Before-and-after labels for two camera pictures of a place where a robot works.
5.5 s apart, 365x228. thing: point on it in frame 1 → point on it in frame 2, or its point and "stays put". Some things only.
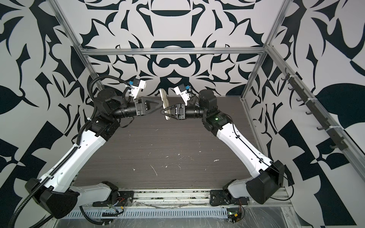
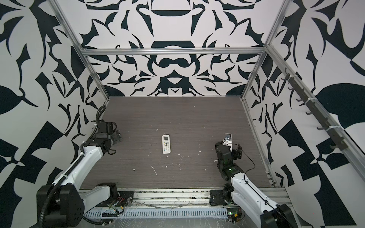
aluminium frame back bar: (220, 51) stays put
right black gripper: (181, 109) → (237, 154)
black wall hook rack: (339, 142) stays put
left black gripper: (141, 103) → (117, 136)
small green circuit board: (234, 214) stays put
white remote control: (166, 102) → (166, 141)
